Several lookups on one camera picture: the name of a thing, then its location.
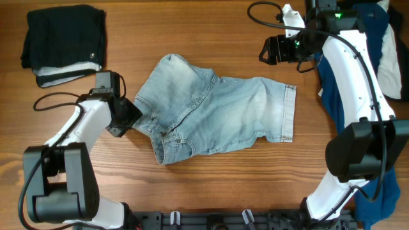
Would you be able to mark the black garment with white print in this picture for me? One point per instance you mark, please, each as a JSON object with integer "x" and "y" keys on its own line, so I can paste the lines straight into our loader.
{"x": 396, "y": 21}

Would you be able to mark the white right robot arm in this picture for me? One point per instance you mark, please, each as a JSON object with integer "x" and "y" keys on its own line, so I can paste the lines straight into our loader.
{"x": 373, "y": 137}

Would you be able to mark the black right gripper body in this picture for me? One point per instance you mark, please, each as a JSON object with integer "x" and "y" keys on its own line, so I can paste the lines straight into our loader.
{"x": 295, "y": 48}

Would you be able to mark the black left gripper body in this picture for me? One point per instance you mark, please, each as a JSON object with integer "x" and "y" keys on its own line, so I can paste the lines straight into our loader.
{"x": 130, "y": 114}

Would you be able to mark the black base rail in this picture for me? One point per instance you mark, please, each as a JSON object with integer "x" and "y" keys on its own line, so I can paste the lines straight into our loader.
{"x": 247, "y": 219}

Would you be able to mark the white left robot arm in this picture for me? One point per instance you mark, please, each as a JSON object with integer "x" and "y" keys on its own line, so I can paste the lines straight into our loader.
{"x": 60, "y": 186}

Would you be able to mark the light blue denim shorts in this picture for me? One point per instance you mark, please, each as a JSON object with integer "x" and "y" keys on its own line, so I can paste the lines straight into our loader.
{"x": 189, "y": 111}

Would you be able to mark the folded black garment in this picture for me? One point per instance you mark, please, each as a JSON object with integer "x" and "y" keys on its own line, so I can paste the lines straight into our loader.
{"x": 64, "y": 43}

